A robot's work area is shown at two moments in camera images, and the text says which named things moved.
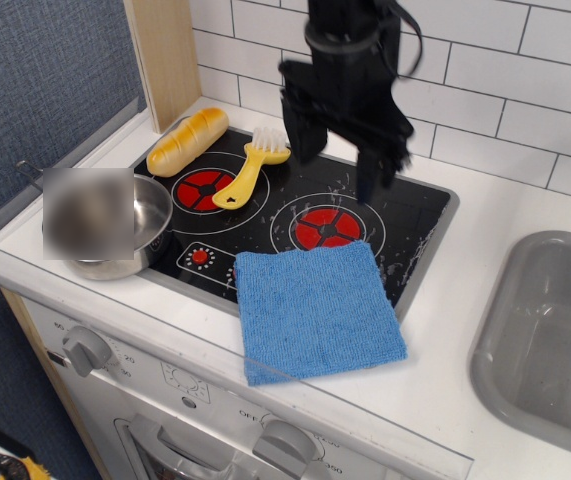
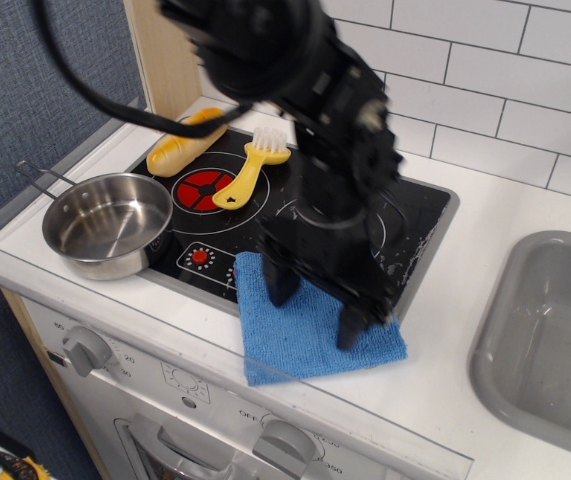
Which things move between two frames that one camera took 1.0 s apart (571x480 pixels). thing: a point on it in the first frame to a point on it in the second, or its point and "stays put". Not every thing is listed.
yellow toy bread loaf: [185, 143] stays put
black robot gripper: [356, 96] to [336, 254]
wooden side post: [163, 43] stays put
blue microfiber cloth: [314, 311] stays put
